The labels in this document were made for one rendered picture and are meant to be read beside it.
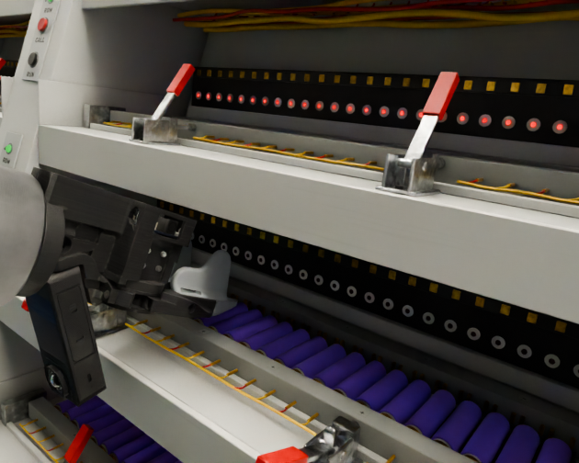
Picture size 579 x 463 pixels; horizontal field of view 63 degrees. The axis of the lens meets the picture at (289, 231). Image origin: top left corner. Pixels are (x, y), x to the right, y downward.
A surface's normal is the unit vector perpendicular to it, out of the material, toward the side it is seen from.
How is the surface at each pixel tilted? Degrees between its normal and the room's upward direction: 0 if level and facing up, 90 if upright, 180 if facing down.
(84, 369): 88
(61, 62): 90
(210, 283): 90
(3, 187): 44
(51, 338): 118
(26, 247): 87
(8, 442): 16
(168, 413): 106
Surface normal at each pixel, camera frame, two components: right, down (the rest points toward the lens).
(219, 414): 0.11, -0.97
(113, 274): -0.55, -0.22
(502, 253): -0.61, 0.12
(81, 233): 0.77, 0.22
